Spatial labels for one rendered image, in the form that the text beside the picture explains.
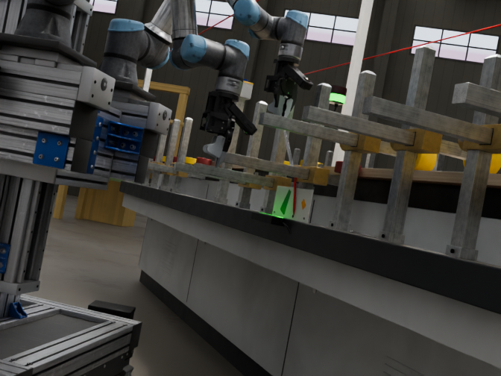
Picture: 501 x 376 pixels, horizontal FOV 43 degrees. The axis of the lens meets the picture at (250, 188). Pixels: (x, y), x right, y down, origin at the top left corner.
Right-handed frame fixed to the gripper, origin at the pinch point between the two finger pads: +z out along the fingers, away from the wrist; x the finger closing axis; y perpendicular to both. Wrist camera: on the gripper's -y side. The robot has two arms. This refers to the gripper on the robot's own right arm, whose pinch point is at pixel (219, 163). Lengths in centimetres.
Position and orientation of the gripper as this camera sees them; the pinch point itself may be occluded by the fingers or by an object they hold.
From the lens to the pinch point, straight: 185.9
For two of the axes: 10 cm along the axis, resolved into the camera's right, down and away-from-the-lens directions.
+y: -9.1, -2.0, -3.7
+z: -2.0, 9.8, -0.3
